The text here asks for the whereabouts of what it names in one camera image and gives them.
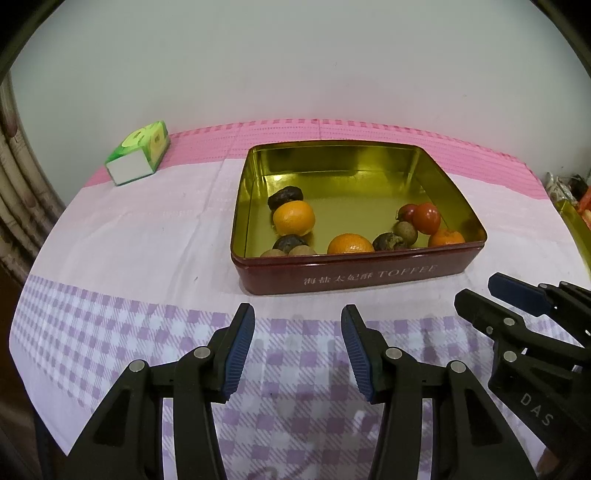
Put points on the pink foam mat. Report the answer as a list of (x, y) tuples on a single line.
[(207, 143)]

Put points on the orange plastic bag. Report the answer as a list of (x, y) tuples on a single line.
[(586, 201)]

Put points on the clutter at right edge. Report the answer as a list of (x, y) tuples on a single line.
[(577, 226)]

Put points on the crumpled silver wrapper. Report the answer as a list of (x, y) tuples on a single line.
[(556, 187)]

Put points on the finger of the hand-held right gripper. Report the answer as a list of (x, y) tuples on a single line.
[(478, 310), (512, 288)]

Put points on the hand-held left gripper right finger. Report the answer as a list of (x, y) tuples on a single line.
[(358, 357)]

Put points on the purple checked tablecloth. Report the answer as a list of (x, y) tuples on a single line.
[(138, 240)]

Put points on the orange mandarin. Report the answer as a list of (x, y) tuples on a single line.
[(351, 244), (445, 238), (294, 218)]

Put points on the red tomato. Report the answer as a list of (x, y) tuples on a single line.
[(426, 218), (405, 211)]

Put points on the red rectangular tin box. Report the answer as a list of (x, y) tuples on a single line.
[(346, 175)]

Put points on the green tissue box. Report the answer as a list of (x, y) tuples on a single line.
[(143, 143)]

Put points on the beige rattan furniture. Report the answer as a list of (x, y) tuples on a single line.
[(18, 194)]

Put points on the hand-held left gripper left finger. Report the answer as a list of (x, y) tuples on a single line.
[(238, 357)]

